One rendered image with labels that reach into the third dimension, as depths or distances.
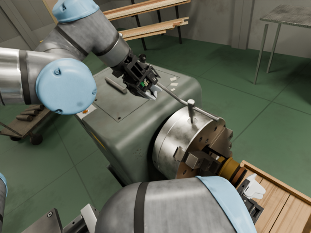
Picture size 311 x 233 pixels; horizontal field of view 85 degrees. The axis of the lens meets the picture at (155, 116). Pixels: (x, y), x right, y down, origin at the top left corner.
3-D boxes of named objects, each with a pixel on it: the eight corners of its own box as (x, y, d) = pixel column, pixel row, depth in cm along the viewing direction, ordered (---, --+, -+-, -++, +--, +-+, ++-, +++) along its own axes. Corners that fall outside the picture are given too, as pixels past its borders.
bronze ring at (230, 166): (210, 165, 56) (237, 184, 51) (225, 147, 60) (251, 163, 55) (208, 177, 63) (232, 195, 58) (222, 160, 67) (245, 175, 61)
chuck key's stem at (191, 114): (197, 126, 59) (195, 100, 52) (193, 130, 58) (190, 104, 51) (192, 124, 61) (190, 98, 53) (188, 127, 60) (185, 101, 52)
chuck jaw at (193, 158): (190, 156, 65) (173, 158, 56) (196, 145, 64) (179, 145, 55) (216, 174, 58) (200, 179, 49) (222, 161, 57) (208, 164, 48)
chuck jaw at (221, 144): (201, 141, 66) (218, 119, 68) (203, 147, 70) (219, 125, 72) (227, 157, 59) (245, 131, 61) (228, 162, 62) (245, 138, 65)
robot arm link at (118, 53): (90, 53, 41) (110, 28, 42) (103, 65, 45) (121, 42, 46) (104, 58, 37) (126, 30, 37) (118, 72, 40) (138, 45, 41)
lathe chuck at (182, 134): (165, 187, 75) (150, 143, 54) (208, 143, 87) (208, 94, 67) (180, 202, 69) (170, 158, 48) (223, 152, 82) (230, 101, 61)
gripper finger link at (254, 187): (270, 183, 53) (256, 206, 50) (251, 172, 57) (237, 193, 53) (273, 179, 51) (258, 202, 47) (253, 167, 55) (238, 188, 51)
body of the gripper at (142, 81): (147, 99, 48) (120, 72, 39) (130, 90, 54) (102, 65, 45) (162, 78, 49) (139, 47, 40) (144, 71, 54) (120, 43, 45)
